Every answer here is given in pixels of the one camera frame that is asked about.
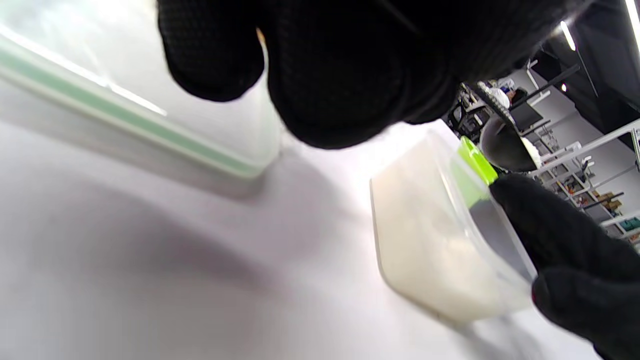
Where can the person's right hand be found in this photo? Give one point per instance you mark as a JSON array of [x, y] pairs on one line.
[[585, 280]]

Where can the person's left hand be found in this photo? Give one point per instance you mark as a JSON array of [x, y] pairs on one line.
[[350, 60]]

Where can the clear plastic sugar container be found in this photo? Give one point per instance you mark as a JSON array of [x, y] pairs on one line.
[[450, 240]]

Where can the green plastic bowl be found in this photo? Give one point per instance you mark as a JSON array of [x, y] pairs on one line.
[[477, 160]]

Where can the white sugar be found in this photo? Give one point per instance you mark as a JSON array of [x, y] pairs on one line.
[[425, 250]]

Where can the clear lid with green seal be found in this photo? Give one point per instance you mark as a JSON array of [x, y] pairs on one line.
[[125, 100]]

